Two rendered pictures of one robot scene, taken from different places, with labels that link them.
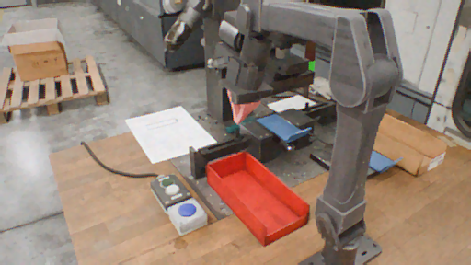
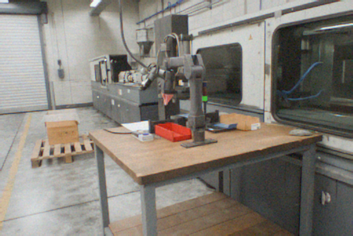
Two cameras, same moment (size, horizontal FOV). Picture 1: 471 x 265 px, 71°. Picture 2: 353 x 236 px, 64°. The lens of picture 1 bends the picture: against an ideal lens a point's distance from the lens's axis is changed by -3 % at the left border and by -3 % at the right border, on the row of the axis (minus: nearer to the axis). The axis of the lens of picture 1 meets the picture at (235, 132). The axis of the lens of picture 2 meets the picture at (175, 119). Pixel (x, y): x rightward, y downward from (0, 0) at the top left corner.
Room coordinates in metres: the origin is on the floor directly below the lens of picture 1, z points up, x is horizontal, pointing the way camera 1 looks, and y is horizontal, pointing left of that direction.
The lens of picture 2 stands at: (-1.03, -0.20, 1.31)
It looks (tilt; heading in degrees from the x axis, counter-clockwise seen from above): 10 degrees down; 5
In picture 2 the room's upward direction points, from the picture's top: 2 degrees counter-clockwise
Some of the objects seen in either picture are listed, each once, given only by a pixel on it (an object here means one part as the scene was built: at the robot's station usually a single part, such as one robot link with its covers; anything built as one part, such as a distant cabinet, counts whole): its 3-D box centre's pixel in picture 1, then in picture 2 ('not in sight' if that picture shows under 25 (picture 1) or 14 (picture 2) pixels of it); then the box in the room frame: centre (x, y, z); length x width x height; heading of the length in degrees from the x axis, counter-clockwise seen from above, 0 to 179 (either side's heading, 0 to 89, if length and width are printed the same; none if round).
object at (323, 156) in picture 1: (351, 159); (218, 128); (0.79, -0.33, 0.91); 0.17 x 0.16 x 0.02; 122
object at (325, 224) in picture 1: (341, 222); (197, 124); (0.45, -0.20, 1.00); 0.09 x 0.06 x 0.06; 125
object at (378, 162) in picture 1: (370, 153); (225, 123); (0.78, -0.38, 0.93); 0.15 x 0.07 x 0.03; 35
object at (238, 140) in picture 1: (224, 150); (163, 123); (0.78, 0.03, 0.95); 0.15 x 0.03 x 0.10; 122
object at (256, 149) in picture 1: (277, 136); (187, 122); (0.87, -0.12, 0.94); 0.20 x 0.10 x 0.07; 122
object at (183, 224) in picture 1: (188, 220); (145, 139); (0.56, 0.11, 0.90); 0.07 x 0.07 x 0.06; 32
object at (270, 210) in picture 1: (253, 192); (172, 131); (0.63, -0.04, 0.93); 0.25 x 0.12 x 0.06; 32
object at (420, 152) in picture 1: (394, 140); (239, 122); (0.86, -0.48, 0.93); 0.25 x 0.13 x 0.08; 32
